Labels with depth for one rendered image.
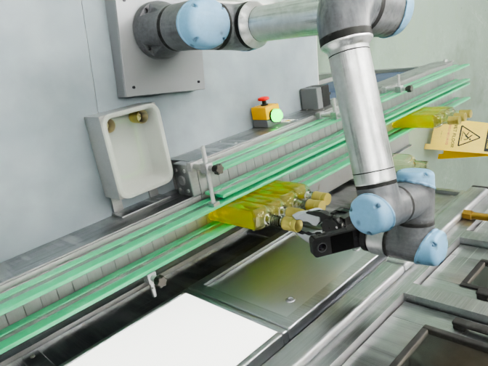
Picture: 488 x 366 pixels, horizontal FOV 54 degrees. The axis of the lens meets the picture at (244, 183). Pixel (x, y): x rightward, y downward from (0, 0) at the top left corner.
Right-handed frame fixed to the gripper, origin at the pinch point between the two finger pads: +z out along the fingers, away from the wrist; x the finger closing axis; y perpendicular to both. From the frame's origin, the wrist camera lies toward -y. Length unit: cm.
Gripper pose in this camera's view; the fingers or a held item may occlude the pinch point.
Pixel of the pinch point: (295, 225)
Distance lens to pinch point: 118.6
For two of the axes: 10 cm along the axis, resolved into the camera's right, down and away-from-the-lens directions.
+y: 7.0, -3.1, 6.5
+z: -7.0, -1.0, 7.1
